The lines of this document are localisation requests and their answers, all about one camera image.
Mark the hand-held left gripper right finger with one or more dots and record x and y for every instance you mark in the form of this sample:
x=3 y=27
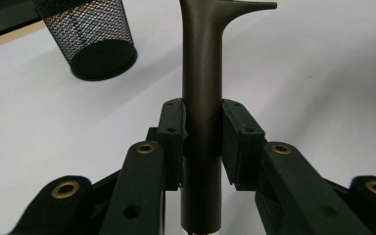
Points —
x=241 y=143

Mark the dark brown comb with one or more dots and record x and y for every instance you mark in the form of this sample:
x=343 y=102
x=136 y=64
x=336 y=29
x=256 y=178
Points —
x=201 y=98

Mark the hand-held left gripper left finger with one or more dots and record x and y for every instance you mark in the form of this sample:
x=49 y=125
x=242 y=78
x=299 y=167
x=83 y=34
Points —
x=171 y=140

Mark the black mesh pen holder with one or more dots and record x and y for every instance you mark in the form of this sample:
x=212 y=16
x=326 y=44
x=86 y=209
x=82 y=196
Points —
x=94 y=49

